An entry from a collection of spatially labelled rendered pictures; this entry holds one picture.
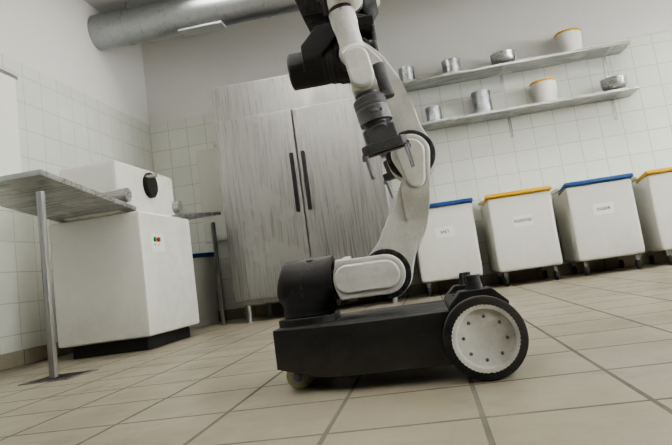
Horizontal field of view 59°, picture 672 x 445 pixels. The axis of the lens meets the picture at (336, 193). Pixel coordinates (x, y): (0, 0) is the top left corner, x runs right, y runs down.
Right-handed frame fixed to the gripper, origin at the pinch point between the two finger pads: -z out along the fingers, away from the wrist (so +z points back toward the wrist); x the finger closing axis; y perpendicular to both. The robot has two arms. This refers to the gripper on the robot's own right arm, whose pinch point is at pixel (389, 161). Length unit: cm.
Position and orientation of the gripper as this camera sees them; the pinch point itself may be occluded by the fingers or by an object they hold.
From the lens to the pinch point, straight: 156.1
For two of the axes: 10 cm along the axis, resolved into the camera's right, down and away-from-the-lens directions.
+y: 0.4, 1.8, 9.8
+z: -3.0, -9.4, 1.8
